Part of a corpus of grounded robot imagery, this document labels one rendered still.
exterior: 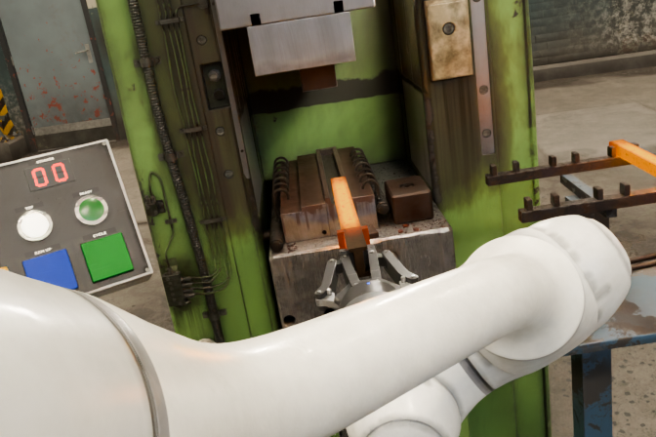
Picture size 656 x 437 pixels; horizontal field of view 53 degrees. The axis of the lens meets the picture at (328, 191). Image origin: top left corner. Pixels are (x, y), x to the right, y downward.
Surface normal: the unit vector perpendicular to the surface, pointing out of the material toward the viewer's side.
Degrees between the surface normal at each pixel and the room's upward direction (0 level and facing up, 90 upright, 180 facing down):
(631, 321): 0
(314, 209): 90
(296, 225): 90
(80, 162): 60
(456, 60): 90
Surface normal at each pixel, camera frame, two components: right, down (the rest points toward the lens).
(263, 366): 0.62, -0.76
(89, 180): 0.34, -0.29
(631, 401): -0.15, -0.94
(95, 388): 0.89, -0.45
